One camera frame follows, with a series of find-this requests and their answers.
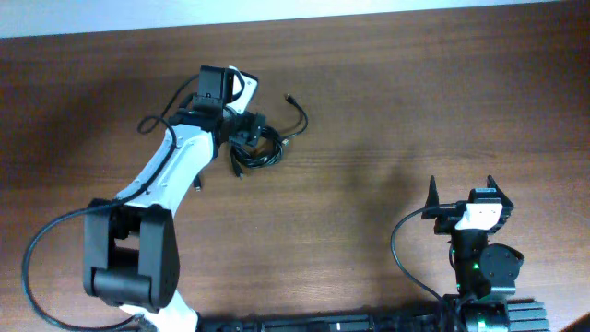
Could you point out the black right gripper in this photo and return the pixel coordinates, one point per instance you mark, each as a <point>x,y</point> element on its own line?
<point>447,221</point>

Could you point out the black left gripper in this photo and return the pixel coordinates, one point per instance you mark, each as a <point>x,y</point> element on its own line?
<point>248,126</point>

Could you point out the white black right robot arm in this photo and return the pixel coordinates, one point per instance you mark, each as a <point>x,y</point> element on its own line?
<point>485,272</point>

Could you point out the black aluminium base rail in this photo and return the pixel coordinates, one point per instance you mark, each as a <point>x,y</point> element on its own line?
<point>369,318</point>

